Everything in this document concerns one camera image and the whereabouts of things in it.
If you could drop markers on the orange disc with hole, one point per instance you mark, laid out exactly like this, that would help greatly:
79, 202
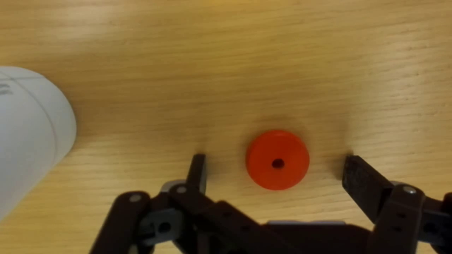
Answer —
262, 149

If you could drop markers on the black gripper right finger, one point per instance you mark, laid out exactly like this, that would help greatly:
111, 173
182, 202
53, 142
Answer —
367, 183

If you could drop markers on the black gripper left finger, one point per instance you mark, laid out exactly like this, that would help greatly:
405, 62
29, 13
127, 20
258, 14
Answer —
199, 171

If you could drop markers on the white paper cup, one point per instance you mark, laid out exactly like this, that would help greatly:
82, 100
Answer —
28, 135

